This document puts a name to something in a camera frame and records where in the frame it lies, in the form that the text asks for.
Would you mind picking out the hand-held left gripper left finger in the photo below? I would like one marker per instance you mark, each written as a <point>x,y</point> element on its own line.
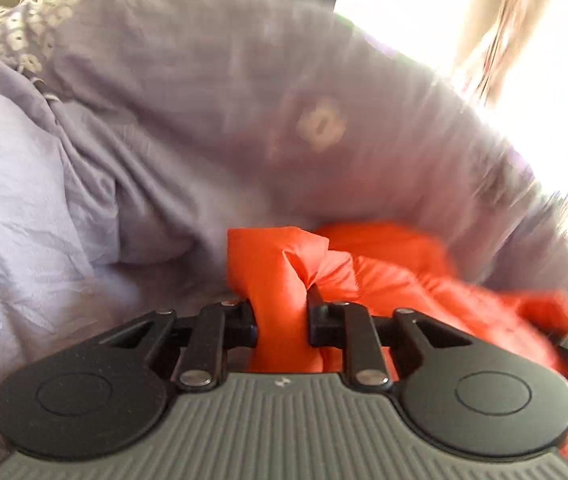
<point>244,325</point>

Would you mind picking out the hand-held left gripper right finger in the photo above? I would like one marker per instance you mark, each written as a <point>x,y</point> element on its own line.
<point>321,327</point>

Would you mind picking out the orange puffer jacket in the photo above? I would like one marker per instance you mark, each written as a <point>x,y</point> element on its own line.
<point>414,280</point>

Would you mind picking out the lavender floral duvet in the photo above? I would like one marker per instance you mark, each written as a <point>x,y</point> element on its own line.
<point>213,85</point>

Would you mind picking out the beige curtain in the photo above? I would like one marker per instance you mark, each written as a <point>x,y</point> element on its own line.
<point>504,25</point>

